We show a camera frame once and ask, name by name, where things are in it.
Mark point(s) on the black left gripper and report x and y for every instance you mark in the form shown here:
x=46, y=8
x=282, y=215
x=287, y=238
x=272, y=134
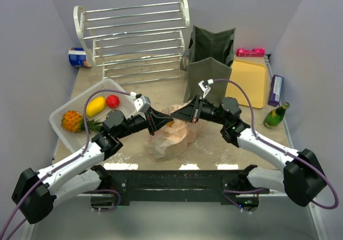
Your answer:
x=150, y=120

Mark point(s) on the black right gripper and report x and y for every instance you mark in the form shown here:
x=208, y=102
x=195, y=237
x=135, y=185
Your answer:
x=197, y=110

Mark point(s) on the banana print plastic bag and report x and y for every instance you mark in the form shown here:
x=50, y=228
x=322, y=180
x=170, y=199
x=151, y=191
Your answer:
x=172, y=140

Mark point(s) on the green fabric grocery bag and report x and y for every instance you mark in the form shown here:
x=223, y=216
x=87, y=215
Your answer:
x=209, y=56

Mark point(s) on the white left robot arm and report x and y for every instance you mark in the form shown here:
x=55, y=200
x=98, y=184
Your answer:
x=38, y=192

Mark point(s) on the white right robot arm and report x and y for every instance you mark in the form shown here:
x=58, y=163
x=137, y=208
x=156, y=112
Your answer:
x=298, y=173

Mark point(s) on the yellow food tray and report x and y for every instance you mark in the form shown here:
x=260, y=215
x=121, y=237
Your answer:
x=252, y=77

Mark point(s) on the yellow toy lemon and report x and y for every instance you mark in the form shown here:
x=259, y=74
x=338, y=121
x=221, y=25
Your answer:
x=95, y=106

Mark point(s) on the white metal shelf rack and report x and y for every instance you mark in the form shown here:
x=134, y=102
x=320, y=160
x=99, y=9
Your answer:
x=135, y=44

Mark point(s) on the toy pineapple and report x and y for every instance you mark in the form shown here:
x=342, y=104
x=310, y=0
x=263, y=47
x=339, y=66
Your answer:
x=74, y=122

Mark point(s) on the white plastic basket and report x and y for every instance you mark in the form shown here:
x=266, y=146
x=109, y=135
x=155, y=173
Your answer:
x=75, y=141

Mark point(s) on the green glass bottle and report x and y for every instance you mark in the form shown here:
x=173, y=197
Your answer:
x=275, y=117

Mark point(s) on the purple box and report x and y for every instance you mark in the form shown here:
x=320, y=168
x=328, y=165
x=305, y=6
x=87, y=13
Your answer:
x=275, y=90

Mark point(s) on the pink box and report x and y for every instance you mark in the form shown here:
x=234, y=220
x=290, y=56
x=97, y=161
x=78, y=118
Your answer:
x=257, y=52

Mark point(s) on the blue white can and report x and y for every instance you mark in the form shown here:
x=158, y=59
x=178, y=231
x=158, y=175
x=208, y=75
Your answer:
x=77, y=58

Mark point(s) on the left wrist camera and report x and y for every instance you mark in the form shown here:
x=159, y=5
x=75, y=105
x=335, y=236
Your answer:
x=141, y=102

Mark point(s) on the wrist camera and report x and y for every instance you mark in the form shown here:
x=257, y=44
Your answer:
x=205, y=87
x=141, y=102

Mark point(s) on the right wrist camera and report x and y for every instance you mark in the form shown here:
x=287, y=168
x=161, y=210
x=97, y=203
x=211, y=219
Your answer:
x=205, y=87

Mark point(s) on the black base frame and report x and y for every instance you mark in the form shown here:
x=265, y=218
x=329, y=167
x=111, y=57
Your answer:
x=218, y=186

